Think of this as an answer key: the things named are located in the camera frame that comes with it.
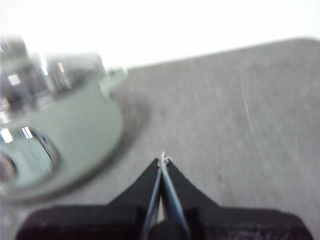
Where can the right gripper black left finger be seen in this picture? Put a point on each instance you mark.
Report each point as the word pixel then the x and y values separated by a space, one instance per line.
pixel 140 190

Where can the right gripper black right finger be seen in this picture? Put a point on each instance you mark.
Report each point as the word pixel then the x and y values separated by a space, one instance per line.
pixel 182 190

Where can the pale green electric pot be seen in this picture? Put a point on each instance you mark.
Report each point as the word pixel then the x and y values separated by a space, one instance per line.
pixel 82 130

